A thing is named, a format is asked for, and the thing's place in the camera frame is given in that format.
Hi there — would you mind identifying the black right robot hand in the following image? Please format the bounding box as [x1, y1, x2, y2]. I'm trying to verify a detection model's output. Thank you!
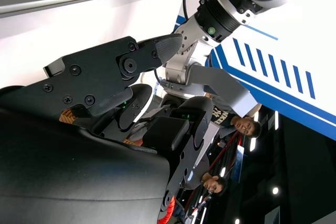
[0, 34, 215, 224]

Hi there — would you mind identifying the dark-haired man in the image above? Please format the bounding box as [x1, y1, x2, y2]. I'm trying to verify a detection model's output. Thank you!
[183, 155, 228, 198]

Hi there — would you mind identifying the man with glasses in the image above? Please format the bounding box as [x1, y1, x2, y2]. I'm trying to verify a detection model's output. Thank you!
[209, 98, 263, 141]

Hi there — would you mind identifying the red coiled cable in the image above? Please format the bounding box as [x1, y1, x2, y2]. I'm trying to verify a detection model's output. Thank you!
[156, 195, 180, 222]

